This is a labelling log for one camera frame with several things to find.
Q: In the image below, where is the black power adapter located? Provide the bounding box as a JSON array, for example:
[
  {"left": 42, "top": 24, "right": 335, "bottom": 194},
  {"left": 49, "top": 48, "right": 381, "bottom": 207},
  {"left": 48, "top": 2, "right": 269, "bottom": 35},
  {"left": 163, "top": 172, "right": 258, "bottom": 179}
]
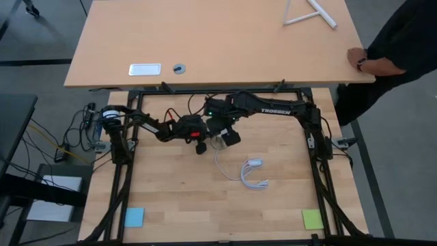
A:
[{"left": 54, "top": 144, "right": 70, "bottom": 163}]

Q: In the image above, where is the white box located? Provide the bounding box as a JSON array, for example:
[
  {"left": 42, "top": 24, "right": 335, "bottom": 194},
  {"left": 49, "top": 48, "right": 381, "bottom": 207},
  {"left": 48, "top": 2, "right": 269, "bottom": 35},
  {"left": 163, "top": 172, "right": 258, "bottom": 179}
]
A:
[{"left": 26, "top": 174, "right": 83, "bottom": 223}]

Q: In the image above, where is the brass lamp socket base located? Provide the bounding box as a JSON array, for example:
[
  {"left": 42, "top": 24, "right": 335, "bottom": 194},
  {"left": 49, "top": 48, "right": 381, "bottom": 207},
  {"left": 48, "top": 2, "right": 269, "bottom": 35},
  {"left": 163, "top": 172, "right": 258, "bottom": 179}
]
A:
[{"left": 208, "top": 133, "right": 229, "bottom": 152}]

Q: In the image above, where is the dark grey side desk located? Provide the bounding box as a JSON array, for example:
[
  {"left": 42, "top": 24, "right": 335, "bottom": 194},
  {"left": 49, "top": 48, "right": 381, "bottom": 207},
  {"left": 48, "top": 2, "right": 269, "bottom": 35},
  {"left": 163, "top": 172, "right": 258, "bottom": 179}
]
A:
[{"left": 0, "top": 94, "right": 38, "bottom": 175}]

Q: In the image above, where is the person's hand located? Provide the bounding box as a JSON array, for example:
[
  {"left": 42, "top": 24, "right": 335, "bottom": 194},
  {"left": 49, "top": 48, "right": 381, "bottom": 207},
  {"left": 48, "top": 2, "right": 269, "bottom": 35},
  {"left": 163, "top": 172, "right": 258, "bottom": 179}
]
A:
[{"left": 346, "top": 46, "right": 368, "bottom": 68}]

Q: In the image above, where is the beige wooden desk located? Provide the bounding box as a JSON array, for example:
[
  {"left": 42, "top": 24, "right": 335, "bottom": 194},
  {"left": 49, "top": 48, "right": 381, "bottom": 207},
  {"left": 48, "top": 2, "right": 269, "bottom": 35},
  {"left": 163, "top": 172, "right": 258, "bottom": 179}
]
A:
[{"left": 64, "top": 0, "right": 376, "bottom": 89}]

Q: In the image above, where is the black desk leg frame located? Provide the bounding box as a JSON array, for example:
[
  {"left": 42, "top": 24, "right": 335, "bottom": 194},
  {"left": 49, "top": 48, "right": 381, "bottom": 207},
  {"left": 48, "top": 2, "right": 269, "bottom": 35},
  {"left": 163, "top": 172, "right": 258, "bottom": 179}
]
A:
[{"left": 0, "top": 172, "right": 88, "bottom": 246}]

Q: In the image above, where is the yellow floor cable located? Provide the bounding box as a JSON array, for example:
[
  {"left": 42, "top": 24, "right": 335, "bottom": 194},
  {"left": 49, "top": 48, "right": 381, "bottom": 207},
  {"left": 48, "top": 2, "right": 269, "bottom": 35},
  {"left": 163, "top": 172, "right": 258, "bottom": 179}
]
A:
[{"left": 27, "top": 122, "right": 90, "bottom": 165}]

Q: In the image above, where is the person's forearm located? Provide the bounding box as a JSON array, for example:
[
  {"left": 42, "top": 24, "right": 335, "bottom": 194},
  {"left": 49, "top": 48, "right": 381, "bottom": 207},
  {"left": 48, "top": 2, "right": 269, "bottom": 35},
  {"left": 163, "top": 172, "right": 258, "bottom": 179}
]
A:
[{"left": 361, "top": 56, "right": 408, "bottom": 77}]

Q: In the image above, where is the black chair caster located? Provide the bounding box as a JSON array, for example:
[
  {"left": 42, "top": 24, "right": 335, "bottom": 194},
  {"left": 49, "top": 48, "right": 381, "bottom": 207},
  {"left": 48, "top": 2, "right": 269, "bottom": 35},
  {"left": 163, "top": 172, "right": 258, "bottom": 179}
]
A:
[{"left": 22, "top": 0, "right": 41, "bottom": 18}]

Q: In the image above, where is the black aluminium table frame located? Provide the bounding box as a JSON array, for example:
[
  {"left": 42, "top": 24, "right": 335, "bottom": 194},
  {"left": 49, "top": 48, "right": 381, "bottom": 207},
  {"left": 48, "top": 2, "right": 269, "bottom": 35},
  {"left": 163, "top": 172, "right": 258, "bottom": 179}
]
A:
[{"left": 64, "top": 87, "right": 437, "bottom": 246}]

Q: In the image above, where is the dark looped gripper cable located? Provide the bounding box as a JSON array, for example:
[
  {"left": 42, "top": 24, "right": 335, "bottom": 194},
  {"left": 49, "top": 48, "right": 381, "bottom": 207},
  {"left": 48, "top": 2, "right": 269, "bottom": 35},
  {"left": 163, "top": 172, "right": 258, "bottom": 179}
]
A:
[{"left": 186, "top": 91, "right": 240, "bottom": 117}]

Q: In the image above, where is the blue sticky note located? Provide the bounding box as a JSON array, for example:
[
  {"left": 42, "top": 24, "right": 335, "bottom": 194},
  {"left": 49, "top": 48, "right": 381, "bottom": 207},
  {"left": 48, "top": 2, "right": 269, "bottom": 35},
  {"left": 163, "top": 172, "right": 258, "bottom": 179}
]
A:
[{"left": 124, "top": 207, "right": 145, "bottom": 229}]

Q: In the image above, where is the green sticky note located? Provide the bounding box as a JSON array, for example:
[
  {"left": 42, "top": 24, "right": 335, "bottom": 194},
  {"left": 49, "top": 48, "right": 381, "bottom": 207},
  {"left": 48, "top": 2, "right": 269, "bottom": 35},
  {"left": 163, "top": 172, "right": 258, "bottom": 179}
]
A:
[{"left": 302, "top": 208, "right": 325, "bottom": 231}]

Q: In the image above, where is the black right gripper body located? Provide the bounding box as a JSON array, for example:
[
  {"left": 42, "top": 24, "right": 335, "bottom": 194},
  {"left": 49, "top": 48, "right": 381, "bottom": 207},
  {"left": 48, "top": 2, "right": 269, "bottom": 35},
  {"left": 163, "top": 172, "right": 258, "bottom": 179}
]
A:
[{"left": 206, "top": 115, "right": 242, "bottom": 148}]

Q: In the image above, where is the grey table clamp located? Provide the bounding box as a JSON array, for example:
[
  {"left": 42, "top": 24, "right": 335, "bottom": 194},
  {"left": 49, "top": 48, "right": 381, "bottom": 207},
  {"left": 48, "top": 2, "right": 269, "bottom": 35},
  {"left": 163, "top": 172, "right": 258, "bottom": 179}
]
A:
[
  {"left": 88, "top": 141, "right": 112, "bottom": 153},
  {"left": 333, "top": 136, "right": 356, "bottom": 150}
]

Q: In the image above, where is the white lamp cable with switch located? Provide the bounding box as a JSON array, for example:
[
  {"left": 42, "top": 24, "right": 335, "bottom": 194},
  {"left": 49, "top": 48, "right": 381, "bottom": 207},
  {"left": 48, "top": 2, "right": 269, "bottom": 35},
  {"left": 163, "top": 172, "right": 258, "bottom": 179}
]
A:
[{"left": 214, "top": 148, "right": 270, "bottom": 191}]

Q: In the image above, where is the power strip with plugs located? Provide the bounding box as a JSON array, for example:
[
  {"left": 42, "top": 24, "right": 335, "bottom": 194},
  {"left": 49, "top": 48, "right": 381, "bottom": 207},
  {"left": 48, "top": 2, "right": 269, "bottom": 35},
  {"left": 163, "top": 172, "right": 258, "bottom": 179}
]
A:
[{"left": 81, "top": 101, "right": 103, "bottom": 137}]

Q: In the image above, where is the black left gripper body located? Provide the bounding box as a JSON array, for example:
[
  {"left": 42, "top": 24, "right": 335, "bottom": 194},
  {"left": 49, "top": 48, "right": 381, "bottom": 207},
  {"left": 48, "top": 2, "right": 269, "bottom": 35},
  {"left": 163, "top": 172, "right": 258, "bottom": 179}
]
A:
[{"left": 174, "top": 114, "right": 209, "bottom": 155}]

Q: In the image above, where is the person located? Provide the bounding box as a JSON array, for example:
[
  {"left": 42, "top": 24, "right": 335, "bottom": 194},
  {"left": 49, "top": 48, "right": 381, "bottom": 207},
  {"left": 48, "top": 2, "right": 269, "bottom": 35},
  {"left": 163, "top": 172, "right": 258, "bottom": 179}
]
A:
[{"left": 334, "top": 0, "right": 437, "bottom": 126}]

